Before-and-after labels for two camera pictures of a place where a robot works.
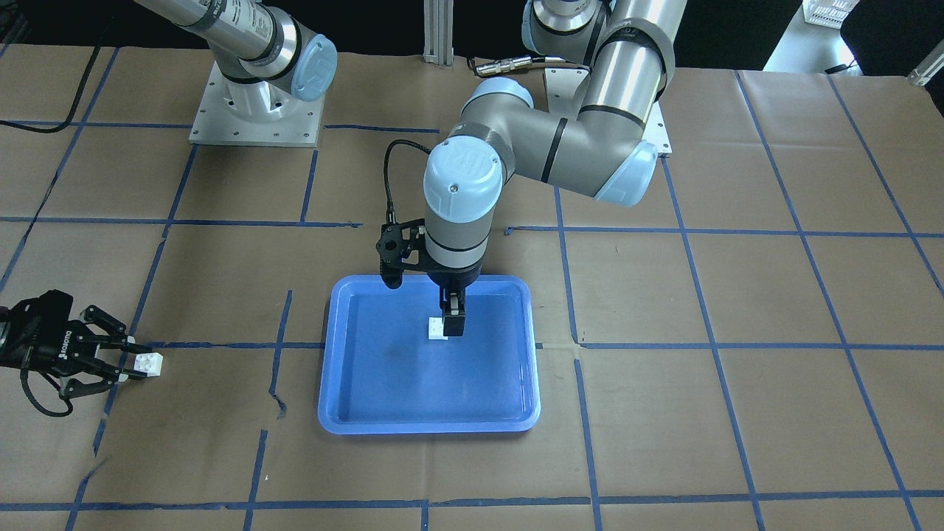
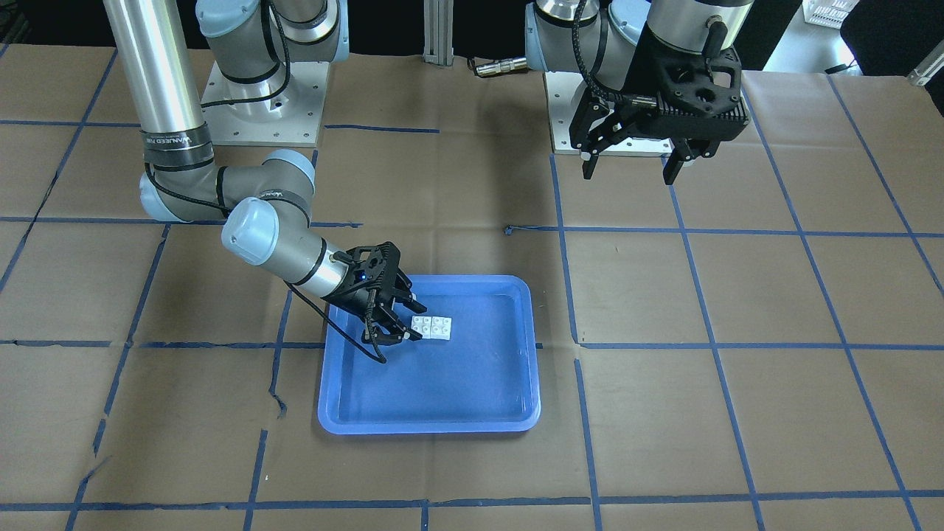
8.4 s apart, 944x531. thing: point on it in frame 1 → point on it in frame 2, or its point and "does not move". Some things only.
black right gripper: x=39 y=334 → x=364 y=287
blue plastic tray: x=380 y=374 does not move
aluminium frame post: x=438 y=32 does not move
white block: x=436 y=329 does not move
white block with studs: x=150 y=363 → x=422 y=324
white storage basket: x=829 y=13 does not move
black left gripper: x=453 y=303 → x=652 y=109
